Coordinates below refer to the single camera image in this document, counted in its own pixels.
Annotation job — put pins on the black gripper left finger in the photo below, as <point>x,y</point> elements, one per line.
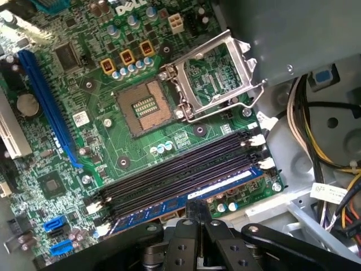
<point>180,248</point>

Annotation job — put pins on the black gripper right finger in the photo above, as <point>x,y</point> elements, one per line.
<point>231,251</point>

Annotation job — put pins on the blue RAM stick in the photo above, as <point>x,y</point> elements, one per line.
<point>225,185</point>

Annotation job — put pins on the black PC case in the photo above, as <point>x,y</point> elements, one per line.
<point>296,158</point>

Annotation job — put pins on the CPU socket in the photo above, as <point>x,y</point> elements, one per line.
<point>144,108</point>

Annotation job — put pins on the green motherboard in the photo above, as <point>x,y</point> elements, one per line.
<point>93,93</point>

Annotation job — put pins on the silver socket cover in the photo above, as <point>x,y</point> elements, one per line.
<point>238,60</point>

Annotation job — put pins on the blue square release tab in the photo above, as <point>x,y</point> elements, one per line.
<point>323,78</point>

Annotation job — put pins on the white expansion slot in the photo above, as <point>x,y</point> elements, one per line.
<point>11,132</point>

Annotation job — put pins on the blue expansion slot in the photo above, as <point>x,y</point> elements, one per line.
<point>43,93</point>

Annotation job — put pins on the round coin battery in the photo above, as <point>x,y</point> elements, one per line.
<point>27,105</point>

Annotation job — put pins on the grey power supply unit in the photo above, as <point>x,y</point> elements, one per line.
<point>296,34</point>

